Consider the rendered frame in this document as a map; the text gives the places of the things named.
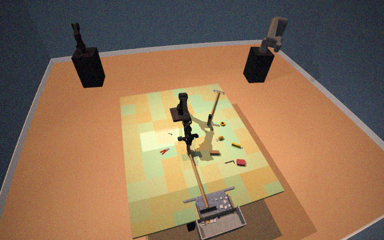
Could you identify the red flat square tile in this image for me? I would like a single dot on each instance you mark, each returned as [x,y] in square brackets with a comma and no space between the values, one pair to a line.
[240,162]

